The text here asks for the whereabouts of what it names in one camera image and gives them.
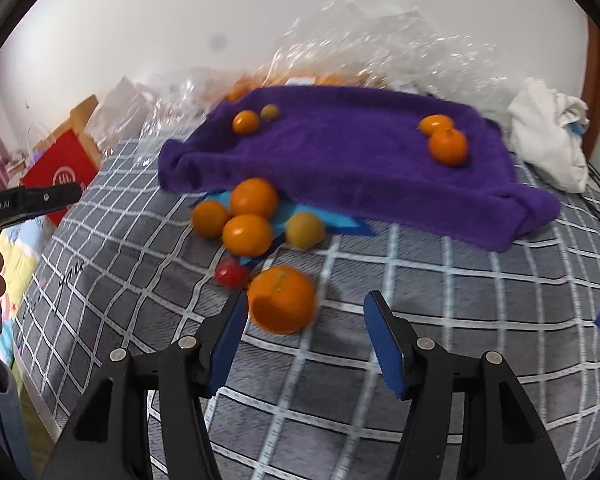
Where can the purple towel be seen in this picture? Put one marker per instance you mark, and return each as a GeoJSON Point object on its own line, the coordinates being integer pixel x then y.
{"type": "Point", "coordinates": [358, 152]}

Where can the grey checked tablecloth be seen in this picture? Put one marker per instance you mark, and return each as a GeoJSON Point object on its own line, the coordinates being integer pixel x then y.
{"type": "Point", "coordinates": [124, 270]}

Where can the greenish yellow small fruit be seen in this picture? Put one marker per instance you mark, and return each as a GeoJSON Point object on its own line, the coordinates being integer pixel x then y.
{"type": "Point", "coordinates": [269, 112]}

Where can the brown wooden door frame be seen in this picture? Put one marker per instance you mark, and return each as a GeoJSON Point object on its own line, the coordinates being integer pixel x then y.
{"type": "Point", "coordinates": [591, 89]}

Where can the yellow oval kumquat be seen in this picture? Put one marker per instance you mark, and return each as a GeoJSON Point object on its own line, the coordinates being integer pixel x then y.
{"type": "Point", "coordinates": [432, 123]}

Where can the large clear plastic bag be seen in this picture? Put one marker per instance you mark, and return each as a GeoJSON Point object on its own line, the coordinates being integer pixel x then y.
{"type": "Point", "coordinates": [384, 44]}

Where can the red paper bag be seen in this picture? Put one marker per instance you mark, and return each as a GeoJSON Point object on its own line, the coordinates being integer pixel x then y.
{"type": "Point", "coordinates": [64, 161]}

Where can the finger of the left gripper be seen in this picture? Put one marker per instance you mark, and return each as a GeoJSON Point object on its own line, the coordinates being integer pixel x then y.
{"type": "Point", "coordinates": [28, 203]}

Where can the white crumpled cloth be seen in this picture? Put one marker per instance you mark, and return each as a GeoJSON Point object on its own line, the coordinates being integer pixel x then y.
{"type": "Point", "coordinates": [547, 131]}

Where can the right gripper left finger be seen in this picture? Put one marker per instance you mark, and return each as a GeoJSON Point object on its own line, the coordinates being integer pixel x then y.
{"type": "Point", "coordinates": [106, 436]}

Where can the large back orange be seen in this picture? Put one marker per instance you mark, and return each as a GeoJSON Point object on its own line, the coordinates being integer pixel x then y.
{"type": "Point", "coordinates": [254, 196]}

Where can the small orange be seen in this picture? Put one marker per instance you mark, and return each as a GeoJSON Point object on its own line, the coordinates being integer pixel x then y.
{"type": "Point", "coordinates": [209, 218]}
{"type": "Point", "coordinates": [247, 235]}
{"type": "Point", "coordinates": [245, 123]}

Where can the small clear plastic bag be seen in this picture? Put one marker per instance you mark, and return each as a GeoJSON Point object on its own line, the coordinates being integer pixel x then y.
{"type": "Point", "coordinates": [178, 103]}

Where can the white plastic bag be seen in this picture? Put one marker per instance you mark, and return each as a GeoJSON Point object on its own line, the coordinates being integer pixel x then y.
{"type": "Point", "coordinates": [120, 115]}

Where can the red cherry tomato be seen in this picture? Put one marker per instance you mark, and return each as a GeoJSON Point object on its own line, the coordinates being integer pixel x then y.
{"type": "Point", "coordinates": [230, 274]}

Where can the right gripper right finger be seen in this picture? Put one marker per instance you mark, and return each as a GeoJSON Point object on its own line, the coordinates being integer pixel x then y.
{"type": "Point", "coordinates": [503, 436]}

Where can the orange with dark spot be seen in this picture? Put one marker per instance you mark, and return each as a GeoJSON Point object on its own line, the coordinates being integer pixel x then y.
{"type": "Point", "coordinates": [450, 147]}

